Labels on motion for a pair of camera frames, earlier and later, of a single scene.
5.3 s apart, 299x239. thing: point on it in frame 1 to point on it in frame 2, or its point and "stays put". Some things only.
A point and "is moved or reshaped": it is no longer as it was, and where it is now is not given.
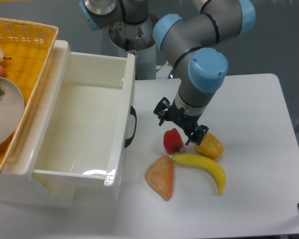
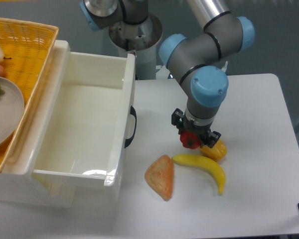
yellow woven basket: (26, 44) stays put
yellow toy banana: (194, 161) stays put
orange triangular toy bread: (160, 175) stays put
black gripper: (187, 122) to (183, 124)
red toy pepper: (173, 141) is moved or reshaped
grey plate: (7, 113) stays put
